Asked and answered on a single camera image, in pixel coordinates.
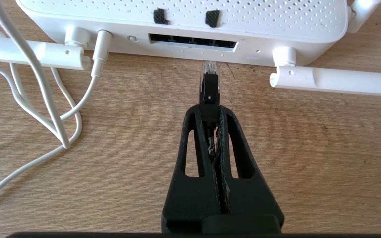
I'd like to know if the white router with antennas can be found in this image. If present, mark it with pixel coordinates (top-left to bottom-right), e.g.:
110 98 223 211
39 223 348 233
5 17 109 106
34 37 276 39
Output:
0 0 381 98

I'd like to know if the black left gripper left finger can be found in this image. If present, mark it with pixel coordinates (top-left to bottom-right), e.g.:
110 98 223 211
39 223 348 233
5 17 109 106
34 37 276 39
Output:
161 104 221 233

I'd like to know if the thin white adapter cable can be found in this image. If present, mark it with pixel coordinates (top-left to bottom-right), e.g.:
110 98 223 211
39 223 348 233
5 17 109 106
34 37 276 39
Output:
0 0 113 207

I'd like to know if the black ethernet cable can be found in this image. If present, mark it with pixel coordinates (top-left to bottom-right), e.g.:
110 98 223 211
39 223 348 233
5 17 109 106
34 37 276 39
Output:
199 61 221 156

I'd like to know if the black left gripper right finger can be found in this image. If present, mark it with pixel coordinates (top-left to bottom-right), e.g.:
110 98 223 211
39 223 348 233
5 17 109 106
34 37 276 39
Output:
214 106 284 233

